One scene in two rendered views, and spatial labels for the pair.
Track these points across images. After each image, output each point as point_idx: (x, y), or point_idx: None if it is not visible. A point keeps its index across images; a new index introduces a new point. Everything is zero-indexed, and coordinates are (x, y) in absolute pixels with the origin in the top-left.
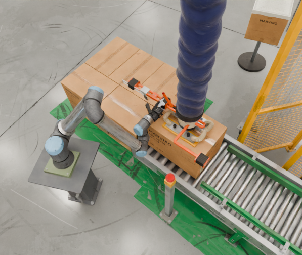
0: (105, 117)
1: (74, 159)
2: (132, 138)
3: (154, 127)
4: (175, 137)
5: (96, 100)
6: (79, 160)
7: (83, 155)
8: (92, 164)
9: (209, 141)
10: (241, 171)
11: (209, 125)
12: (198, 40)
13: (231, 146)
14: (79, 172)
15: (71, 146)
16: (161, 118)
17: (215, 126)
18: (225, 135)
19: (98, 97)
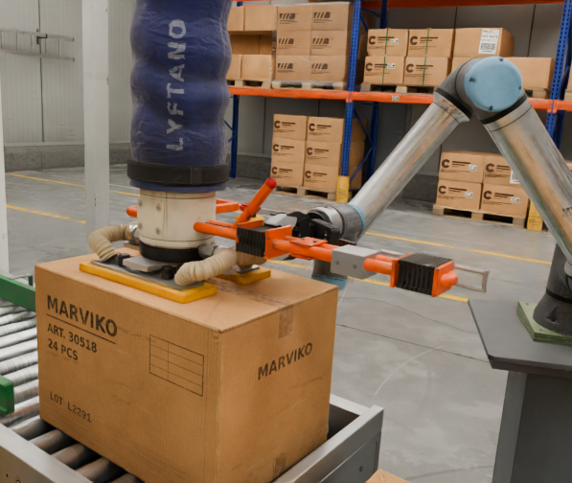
0: (431, 105)
1: (536, 319)
2: (355, 195)
3: (299, 276)
4: (231, 203)
5: (465, 63)
6: (521, 332)
7: (521, 338)
8: (477, 329)
9: (120, 253)
10: (6, 375)
11: (110, 227)
12: None
13: (2, 380)
14: (499, 317)
15: None
16: (272, 287)
17: (76, 267)
18: None
19: (466, 65)
